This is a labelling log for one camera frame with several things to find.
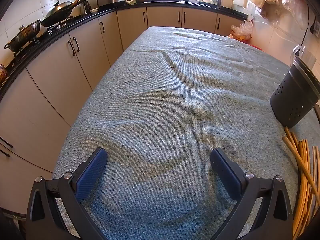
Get gas stove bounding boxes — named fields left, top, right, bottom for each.
left=12, top=17, right=75, bottom=60

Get dark perforated utensil holder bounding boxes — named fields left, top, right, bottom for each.
left=270, top=56, right=320, bottom=128

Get black countertop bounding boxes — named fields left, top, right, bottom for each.
left=0, top=1, right=249, bottom=100

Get blue-green tablecloth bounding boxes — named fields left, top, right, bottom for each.
left=47, top=26, right=320, bottom=240

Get black power cord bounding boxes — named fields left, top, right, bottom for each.
left=300, top=4, right=316, bottom=48

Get steel wok with food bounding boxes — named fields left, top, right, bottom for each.
left=4, top=19, right=42, bottom=53

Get red plastic basin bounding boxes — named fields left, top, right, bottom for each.
left=247, top=44, right=265, bottom=53

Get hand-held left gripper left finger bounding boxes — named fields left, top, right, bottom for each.
left=26, top=147, right=108, bottom=240

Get beige lower cabinets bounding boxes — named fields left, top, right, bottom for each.
left=0, top=6, right=248, bottom=215

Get bunch of wooden chopsticks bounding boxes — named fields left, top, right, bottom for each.
left=282, top=126, right=320, bottom=240

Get steel kettle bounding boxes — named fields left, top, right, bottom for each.
left=80, top=0, right=92, bottom=15

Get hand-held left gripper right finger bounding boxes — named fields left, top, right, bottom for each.
left=210, top=147, right=293, bottom=240

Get wall socket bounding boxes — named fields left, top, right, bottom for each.
left=310, top=17, right=320, bottom=37

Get red basin with bags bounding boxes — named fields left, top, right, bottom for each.
left=226, top=20, right=253, bottom=42

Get black wok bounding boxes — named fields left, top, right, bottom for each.
left=40, top=0, right=88, bottom=27

